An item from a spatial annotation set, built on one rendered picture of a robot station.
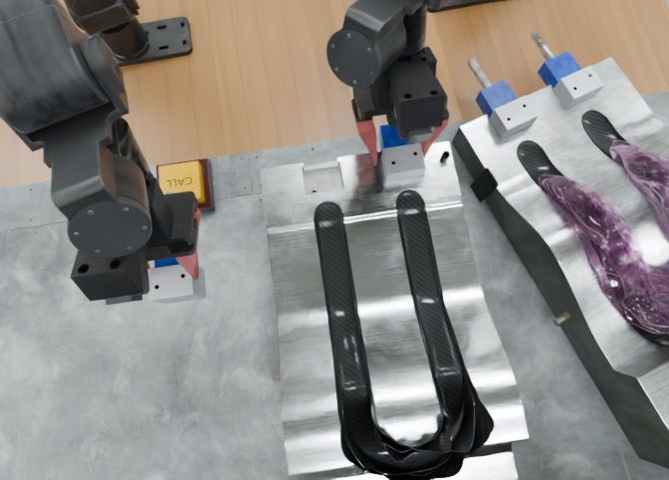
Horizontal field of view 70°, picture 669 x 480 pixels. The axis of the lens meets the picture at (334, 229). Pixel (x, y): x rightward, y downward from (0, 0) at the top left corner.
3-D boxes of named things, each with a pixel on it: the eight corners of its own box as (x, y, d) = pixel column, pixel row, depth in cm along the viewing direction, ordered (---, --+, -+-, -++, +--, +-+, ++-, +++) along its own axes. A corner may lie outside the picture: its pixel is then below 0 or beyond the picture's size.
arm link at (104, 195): (187, 229, 37) (101, 105, 28) (83, 273, 37) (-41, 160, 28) (168, 146, 45) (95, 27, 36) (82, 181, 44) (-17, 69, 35)
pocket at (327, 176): (303, 172, 68) (301, 162, 64) (339, 166, 68) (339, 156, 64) (307, 202, 66) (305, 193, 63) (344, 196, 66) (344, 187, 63)
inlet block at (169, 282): (158, 201, 61) (141, 188, 55) (197, 195, 61) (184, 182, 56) (165, 304, 58) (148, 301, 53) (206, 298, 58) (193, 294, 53)
